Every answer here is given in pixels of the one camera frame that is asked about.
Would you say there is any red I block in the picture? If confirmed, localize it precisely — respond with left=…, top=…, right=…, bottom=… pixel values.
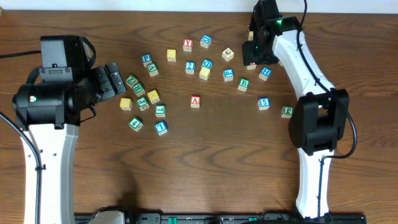
left=246, top=63, right=257, bottom=70

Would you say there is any red A block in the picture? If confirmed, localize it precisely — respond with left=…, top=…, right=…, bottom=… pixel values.
left=190, top=95, right=201, bottom=108

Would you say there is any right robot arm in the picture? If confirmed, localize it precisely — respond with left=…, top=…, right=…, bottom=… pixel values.
left=242, top=0, right=354, bottom=221

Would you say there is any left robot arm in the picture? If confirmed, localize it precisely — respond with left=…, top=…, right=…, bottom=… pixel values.
left=12, top=35, right=126, bottom=223

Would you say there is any yellow block top right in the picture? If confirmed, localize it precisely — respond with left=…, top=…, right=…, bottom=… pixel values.
left=248, top=31, right=254, bottom=41

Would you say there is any yellow block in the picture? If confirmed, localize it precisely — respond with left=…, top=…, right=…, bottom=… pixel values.
left=119, top=98, right=132, bottom=111
left=248, top=31, right=254, bottom=41
left=147, top=90, right=160, bottom=104
left=200, top=67, right=211, bottom=80
left=167, top=49, right=177, bottom=62

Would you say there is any blue H block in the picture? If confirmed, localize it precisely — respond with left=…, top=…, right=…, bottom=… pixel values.
left=259, top=67, right=272, bottom=81

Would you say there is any green Z block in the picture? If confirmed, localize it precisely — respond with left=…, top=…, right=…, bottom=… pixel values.
left=125, top=75, right=138, bottom=88

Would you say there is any yellow block far left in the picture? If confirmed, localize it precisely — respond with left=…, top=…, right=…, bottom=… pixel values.
left=119, top=98, right=132, bottom=111

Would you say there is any plain picture block centre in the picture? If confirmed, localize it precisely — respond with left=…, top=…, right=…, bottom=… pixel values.
left=221, top=48, right=234, bottom=62

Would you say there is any green R block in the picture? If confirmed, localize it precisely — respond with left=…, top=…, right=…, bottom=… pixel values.
left=132, top=83, right=146, bottom=97

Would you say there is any green B block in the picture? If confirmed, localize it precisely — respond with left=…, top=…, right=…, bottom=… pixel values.
left=238, top=78, right=250, bottom=91

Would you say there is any blue P block centre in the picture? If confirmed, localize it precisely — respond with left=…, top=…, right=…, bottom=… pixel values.
left=223, top=68, right=234, bottom=82

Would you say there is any blue p block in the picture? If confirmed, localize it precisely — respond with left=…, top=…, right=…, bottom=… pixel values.
left=223, top=68, right=234, bottom=82
left=141, top=54, right=152, bottom=67

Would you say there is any green J block left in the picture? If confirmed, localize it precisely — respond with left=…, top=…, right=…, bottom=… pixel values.
left=136, top=96, right=149, bottom=111

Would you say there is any green j block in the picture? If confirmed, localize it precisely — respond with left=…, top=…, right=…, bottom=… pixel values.
left=136, top=96, right=149, bottom=111
left=281, top=106, right=294, bottom=118

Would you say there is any blue P block left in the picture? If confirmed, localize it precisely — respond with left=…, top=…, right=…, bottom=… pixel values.
left=141, top=54, right=152, bottom=67

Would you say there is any green V block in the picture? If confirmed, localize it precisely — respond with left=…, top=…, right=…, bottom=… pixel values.
left=147, top=63, right=159, bottom=77

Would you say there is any yellow block middle left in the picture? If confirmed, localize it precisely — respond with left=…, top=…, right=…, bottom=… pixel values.
left=147, top=90, right=160, bottom=104

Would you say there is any green 4 block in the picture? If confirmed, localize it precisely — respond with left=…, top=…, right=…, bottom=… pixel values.
left=128, top=116, right=143, bottom=132

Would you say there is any blue 5 block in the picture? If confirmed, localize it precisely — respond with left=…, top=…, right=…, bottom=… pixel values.
left=257, top=97, right=270, bottom=110

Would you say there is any blue D block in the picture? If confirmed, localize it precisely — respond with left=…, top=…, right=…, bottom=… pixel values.
left=201, top=58, right=213, bottom=69

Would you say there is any blue C block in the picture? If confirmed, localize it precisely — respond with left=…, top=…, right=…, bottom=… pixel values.
left=200, top=34, right=212, bottom=49

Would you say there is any yellow block centre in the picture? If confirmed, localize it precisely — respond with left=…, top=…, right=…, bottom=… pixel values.
left=200, top=67, right=211, bottom=80

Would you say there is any green L block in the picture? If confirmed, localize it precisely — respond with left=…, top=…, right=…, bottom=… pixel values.
left=155, top=105, right=166, bottom=118

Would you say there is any green J block right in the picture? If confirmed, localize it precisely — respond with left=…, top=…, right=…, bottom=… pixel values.
left=281, top=106, right=294, bottom=118

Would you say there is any blue 2 block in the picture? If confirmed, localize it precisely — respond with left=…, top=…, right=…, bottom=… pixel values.
left=185, top=61, right=195, bottom=74

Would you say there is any yellow block upper left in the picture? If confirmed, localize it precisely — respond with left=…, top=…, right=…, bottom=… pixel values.
left=167, top=49, right=177, bottom=62

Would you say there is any blue L block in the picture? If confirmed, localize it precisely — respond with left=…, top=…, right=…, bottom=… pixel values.
left=154, top=121, right=168, bottom=136

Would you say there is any red Y block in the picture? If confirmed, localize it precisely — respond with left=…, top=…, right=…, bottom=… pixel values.
left=183, top=39, right=193, bottom=52

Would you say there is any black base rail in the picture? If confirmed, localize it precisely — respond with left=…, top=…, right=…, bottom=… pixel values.
left=74, top=212, right=368, bottom=224

